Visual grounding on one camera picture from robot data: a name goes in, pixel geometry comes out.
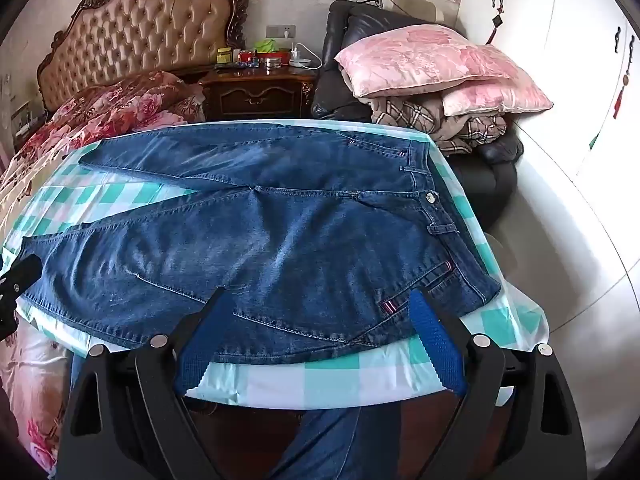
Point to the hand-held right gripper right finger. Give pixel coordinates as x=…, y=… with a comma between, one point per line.
x=435, y=345

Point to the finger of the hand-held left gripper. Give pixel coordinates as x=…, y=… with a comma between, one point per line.
x=17, y=280

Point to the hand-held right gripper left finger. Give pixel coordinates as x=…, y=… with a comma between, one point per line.
x=202, y=347

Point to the blue denim pants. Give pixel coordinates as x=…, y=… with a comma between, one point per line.
x=280, y=240

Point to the pink floral bedsheet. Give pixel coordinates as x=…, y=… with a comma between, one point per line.
x=30, y=390

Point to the green white checked tablecloth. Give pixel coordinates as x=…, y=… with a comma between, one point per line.
x=325, y=377

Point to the person's leg in jeans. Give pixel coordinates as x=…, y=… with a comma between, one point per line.
x=325, y=440

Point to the red floral blanket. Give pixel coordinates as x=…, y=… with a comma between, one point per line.
x=125, y=105

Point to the brown plaid blanket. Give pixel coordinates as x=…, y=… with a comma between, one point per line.
x=440, y=120

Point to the small pink pillow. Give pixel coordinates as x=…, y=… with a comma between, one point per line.
x=495, y=97

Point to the dark wooden nightstand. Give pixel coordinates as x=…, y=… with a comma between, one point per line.
x=260, y=92

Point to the white wardrobe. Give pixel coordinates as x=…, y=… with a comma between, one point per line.
x=575, y=110

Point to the black bag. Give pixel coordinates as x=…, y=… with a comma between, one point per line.
x=335, y=85

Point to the large pink pillow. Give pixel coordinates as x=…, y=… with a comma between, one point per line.
x=425, y=62

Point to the tufted leather carved headboard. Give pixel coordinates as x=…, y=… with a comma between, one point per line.
x=140, y=25

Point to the round metal tin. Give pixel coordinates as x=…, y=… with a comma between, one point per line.
x=273, y=63

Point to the yellow lid jar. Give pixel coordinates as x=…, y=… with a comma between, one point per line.
x=224, y=54

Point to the red box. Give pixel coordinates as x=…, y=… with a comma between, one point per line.
x=247, y=56

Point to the green plastic bag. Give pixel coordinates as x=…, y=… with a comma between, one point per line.
x=265, y=44

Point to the beige board behind armchair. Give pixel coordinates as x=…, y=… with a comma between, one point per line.
x=417, y=5

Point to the grey wall socket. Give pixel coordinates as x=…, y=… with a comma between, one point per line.
x=280, y=30

